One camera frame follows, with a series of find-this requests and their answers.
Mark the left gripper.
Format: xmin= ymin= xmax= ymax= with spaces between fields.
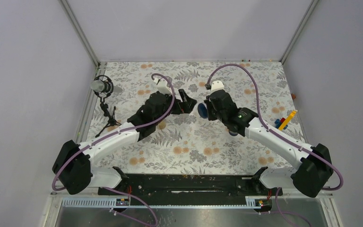
xmin=155 ymin=89 xmax=197 ymax=125

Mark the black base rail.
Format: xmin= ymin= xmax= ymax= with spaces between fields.
xmin=115 ymin=174 xmax=283 ymax=205

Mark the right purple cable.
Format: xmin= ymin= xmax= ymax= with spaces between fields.
xmin=205 ymin=64 xmax=344 ymax=227

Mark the colourful toy block stack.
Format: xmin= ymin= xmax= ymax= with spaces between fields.
xmin=274 ymin=110 xmax=298 ymax=131

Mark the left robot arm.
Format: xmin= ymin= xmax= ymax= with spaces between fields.
xmin=52 ymin=80 xmax=197 ymax=195

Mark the round blue pill organizer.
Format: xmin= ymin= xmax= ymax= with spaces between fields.
xmin=197 ymin=103 xmax=208 ymax=119

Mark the floral table mat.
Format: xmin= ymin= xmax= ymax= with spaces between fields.
xmin=95 ymin=61 xmax=295 ymax=175

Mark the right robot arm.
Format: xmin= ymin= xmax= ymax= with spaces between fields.
xmin=198 ymin=80 xmax=334 ymax=198

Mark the white slotted cable duct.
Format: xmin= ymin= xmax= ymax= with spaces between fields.
xmin=61 ymin=197 xmax=263 ymax=209

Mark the microphone on tripod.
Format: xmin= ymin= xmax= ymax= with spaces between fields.
xmin=90 ymin=75 xmax=121 ymax=138

